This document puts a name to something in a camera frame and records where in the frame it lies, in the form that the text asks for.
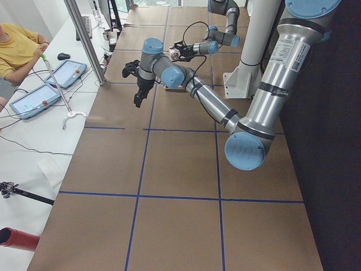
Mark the black computer mouse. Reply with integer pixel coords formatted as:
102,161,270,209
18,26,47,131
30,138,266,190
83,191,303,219
57,53,71,60

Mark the aluminium frame post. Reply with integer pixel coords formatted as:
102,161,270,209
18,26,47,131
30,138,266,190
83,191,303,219
64,0,105,86

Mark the far blue teach pendant tablet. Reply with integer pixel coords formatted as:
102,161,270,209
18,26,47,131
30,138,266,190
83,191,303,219
53,59,87,89

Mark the clear sauce bottle metal cap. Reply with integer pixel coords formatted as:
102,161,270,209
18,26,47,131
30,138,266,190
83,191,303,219
169,46,181,61

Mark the black keyboard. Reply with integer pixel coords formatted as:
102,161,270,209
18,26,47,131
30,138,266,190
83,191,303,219
76,16,93,41

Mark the white paper sheet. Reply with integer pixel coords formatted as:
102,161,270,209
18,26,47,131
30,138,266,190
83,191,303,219
37,156,64,187

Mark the black tripod pole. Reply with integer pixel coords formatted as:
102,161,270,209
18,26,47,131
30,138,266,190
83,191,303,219
1,182,55,206

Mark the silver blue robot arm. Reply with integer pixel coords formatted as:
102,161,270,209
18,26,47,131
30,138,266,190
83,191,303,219
122,1,339,171
169,0,240,62

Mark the blue teach pendant tablet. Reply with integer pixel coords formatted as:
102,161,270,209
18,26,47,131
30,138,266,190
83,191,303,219
53,59,87,89
10,84,61,120

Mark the black cable on white desk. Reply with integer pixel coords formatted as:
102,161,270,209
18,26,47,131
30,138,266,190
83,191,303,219
0,64,85,156

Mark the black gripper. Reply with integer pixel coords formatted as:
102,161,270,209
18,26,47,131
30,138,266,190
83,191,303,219
134,77,155,108
173,40,195,62

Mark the near blue teach pendant tablet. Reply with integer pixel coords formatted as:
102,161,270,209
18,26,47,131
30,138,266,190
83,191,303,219
10,84,61,120

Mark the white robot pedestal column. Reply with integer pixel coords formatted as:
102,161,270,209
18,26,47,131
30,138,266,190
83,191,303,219
223,0,281,99

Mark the red cylinder tube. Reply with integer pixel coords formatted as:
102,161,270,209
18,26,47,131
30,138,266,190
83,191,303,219
1,228,40,251

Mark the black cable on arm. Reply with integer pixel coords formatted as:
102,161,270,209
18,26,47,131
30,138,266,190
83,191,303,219
182,21,211,82
191,76,240,125

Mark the person in yellow shirt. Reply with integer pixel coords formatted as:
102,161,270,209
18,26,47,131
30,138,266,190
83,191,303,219
0,22,50,113

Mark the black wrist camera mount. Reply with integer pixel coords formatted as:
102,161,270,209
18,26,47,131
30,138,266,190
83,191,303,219
122,60,140,78

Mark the white curved stand base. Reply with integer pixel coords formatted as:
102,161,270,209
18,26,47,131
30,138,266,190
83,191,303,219
62,111,87,130

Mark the silver digital kitchen scale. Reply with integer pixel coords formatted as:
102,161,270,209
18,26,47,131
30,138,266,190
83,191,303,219
164,85,186,92

